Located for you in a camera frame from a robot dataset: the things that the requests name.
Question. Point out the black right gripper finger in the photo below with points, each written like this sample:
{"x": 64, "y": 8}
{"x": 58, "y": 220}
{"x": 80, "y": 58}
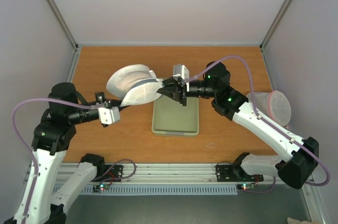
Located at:
{"x": 175, "y": 96}
{"x": 173, "y": 84}

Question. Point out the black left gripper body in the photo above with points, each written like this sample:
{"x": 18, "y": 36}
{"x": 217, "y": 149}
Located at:
{"x": 104, "y": 101}

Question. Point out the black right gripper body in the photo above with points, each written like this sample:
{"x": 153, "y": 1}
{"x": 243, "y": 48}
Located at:
{"x": 181, "y": 91}

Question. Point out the white mesh laundry bag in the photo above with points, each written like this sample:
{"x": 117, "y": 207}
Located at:
{"x": 135, "y": 85}

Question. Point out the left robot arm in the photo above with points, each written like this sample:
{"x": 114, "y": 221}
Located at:
{"x": 51, "y": 140}

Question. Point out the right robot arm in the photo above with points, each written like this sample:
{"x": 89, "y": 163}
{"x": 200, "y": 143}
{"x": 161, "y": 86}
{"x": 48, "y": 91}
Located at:
{"x": 296, "y": 158}

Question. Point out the pink-rimmed mesh laundry bag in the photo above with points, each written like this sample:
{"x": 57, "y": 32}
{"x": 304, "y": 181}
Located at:
{"x": 273, "y": 104}

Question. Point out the green plastic basket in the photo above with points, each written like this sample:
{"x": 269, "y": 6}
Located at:
{"x": 170, "y": 118}

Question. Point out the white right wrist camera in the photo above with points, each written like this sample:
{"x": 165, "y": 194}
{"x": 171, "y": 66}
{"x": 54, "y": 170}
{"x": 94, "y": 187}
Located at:
{"x": 180, "y": 71}

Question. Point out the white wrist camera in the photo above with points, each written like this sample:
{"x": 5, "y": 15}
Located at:
{"x": 180, "y": 71}
{"x": 108, "y": 116}

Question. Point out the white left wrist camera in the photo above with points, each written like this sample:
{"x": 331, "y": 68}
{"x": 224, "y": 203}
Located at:
{"x": 108, "y": 116}

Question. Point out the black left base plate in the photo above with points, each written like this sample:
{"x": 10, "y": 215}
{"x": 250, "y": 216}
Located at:
{"x": 115, "y": 173}

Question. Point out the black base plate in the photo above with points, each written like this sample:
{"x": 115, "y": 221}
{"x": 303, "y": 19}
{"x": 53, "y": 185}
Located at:
{"x": 115, "y": 173}
{"x": 224, "y": 173}

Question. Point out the aluminium front rail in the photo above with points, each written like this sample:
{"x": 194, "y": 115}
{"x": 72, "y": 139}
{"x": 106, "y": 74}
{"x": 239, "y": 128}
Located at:
{"x": 170, "y": 173}

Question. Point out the grey slotted cable duct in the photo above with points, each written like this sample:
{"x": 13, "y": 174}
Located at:
{"x": 144, "y": 190}

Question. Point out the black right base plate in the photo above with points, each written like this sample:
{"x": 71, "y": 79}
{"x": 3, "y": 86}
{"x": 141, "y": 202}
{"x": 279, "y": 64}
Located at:
{"x": 224, "y": 173}

